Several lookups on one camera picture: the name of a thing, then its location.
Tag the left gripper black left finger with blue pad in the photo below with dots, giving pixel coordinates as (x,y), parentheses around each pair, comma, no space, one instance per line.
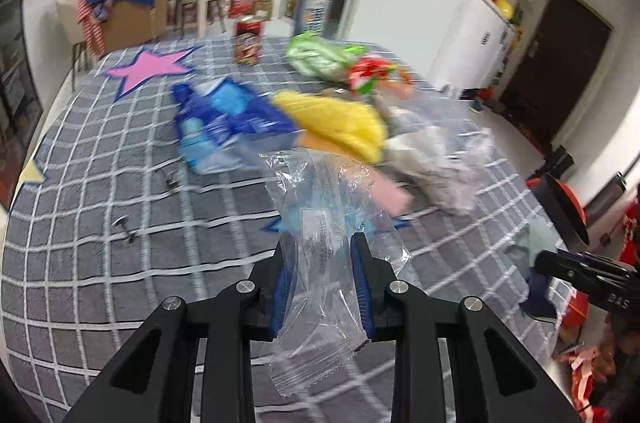
(151,377)

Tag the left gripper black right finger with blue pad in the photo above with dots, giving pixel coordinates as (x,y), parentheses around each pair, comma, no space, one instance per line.
(495,378)

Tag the clear plastic wrapper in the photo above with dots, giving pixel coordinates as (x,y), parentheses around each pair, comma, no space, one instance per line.
(324,199)

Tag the blue snack bag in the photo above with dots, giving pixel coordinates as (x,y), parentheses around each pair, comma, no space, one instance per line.
(224,126)

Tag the red trash bin black liner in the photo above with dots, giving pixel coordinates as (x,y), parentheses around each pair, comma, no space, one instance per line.
(563,209)

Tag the grey checked tablecloth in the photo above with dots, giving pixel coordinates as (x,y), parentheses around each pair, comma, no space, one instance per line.
(119,223)

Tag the crumpled clear plastic bag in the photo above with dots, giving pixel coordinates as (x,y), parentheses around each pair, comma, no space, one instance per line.
(434,142)

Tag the dark entrance door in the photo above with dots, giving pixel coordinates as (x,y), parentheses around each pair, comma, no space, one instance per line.
(555,70)

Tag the white shoe cabinet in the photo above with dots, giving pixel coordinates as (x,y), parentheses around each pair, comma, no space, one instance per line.
(480,34)

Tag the yellow corn cob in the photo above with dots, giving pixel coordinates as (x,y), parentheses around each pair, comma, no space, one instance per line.
(335,125)

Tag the red green snack wrapper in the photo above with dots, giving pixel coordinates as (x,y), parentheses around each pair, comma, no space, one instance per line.
(374,73)

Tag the red drink can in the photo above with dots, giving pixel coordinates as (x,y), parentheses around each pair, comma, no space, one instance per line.
(247,40)

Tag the green vegetable bag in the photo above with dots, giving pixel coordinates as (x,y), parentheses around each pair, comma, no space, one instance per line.
(315,57)

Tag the cardboard box blue cloth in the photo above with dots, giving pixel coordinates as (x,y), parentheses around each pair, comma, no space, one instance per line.
(110,25)

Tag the blue white tall can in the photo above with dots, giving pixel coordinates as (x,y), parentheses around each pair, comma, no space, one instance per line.
(310,16)

